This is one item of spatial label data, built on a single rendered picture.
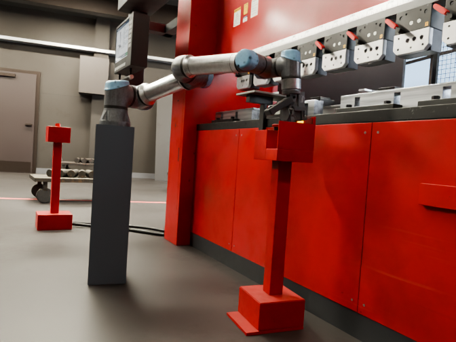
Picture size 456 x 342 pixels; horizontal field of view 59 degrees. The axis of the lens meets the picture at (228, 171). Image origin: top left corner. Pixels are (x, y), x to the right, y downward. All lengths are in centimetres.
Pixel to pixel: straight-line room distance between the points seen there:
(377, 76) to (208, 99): 117
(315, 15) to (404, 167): 98
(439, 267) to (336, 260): 45
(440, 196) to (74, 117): 867
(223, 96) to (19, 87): 706
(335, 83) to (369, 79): 28
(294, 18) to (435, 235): 135
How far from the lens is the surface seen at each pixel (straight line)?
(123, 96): 206
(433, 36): 170
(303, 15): 223
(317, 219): 180
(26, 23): 992
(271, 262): 165
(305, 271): 189
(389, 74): 246
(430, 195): 142
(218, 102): 298
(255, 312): 164
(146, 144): 954
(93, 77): 921
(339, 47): 197
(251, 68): 153
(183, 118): 287
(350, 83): 264
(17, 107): 959
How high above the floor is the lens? 67
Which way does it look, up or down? 2 degrees down
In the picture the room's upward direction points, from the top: 4 degrees clockwise
